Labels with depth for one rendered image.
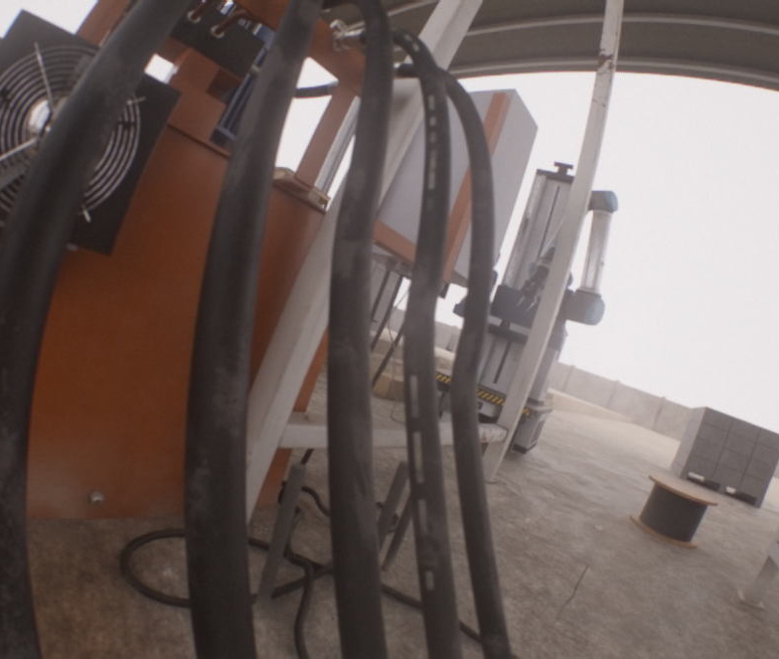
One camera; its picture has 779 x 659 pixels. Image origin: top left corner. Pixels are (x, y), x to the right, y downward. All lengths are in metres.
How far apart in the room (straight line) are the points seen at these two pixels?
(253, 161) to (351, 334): 0.11
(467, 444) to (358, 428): 0.17
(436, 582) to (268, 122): 0.30
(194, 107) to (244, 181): 0.43
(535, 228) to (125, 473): 2.49
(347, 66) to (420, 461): 0.61
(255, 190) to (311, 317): 0.45
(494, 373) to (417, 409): 2.21
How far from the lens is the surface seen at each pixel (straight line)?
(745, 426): 5.37
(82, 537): 0.70
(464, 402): 0.37
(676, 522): 2.04
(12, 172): 0.44
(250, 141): 0.21
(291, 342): 0.64
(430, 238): 0.33
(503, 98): 1.23
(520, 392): 1.59
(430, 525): 0.29
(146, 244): 0.59
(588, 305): 2.15
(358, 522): 0.22
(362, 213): 0.26
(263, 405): 0.67
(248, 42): 0.85
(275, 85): 0.24
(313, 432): 0.76
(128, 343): 0.61
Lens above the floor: 0.46
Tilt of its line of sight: level
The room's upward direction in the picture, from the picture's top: 20 degrees clockwise
